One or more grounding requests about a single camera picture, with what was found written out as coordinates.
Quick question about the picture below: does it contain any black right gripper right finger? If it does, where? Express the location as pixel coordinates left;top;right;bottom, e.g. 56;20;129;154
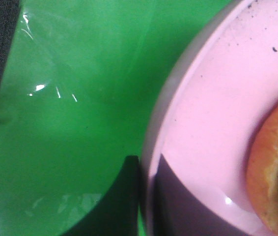
153;156;271;236

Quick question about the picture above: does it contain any pink round plate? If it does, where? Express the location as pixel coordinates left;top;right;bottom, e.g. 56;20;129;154
141;0;278;236

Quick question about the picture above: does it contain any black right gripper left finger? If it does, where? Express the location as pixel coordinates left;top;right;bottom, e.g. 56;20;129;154
63;155;139;236

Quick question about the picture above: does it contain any green table mat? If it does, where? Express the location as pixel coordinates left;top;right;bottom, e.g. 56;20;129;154
0;0;228;236

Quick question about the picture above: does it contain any burger with sesame-free bun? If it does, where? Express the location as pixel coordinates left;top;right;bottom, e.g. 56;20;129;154
246;105;278;236

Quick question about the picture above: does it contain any clear plastic film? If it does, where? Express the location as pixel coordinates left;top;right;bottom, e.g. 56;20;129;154
0;5;107;236

